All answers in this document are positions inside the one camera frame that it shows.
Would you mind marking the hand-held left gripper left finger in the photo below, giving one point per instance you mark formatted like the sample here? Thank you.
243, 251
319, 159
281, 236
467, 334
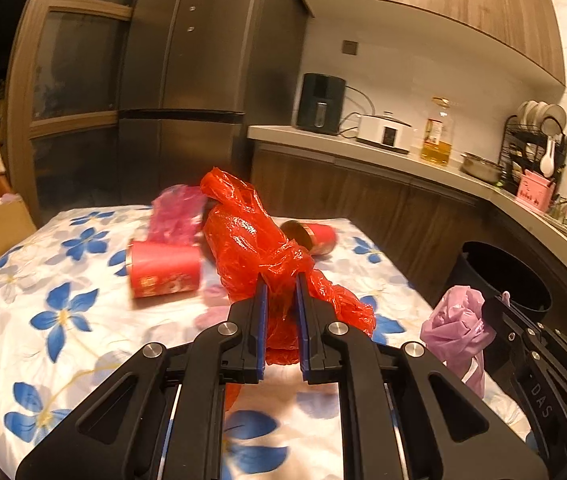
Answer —
262, 320

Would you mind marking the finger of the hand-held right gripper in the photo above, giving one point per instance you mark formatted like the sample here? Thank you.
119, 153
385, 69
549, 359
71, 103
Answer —
518, 332

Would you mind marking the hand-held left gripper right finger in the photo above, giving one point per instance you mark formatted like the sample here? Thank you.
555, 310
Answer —
303, 325

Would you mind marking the purple plastic bag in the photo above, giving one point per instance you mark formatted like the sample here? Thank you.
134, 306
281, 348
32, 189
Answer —
456, 330

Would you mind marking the black trash bin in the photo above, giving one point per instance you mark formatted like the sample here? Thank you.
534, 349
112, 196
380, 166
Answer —
508, 270

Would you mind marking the small red tin can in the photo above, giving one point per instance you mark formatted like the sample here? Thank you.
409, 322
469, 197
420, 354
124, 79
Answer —
316, 237

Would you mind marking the plain red plastic bag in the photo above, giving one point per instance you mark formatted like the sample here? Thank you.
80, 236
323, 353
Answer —
243, 230

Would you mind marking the large red tin can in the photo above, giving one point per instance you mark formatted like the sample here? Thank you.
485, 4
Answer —
163, 270

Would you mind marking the pink plastic bag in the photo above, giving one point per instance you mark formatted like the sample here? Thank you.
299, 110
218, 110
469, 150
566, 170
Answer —
178, 210

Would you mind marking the pink utensil holder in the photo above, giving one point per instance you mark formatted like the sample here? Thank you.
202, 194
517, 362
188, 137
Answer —
536, 192

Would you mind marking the kitchen counter with wooden cabinets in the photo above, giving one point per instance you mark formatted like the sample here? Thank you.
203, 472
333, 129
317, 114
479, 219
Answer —
338, 185

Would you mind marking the steel pot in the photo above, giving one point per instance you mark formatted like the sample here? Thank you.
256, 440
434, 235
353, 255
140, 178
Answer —
481, 169

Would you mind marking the white rice spoon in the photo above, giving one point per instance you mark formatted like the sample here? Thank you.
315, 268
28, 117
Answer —
547, 157

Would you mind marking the blue floral blanket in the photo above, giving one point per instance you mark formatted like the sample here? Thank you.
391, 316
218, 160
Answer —
88, 360

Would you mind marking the black dish rack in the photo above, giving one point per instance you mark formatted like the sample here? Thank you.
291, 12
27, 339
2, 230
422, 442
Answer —
511, 145

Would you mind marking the white electric cooker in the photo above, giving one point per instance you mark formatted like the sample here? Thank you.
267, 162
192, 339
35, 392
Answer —
386, 132

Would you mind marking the cooking oil bottle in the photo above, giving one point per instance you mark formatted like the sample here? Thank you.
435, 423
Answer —
436, 135

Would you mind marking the row of white plates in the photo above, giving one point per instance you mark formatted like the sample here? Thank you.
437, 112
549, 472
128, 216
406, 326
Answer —
538, 112

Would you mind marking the black air fryer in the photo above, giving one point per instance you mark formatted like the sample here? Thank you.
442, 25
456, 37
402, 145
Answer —
321, 102

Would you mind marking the dark steel refrigerator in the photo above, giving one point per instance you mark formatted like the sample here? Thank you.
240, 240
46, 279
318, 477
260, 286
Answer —
198, 60

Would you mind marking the wooden framed glass door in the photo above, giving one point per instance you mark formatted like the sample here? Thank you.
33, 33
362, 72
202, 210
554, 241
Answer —
88, 11

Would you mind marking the brown wall socket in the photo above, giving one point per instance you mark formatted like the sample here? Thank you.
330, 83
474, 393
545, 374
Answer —
349, 47

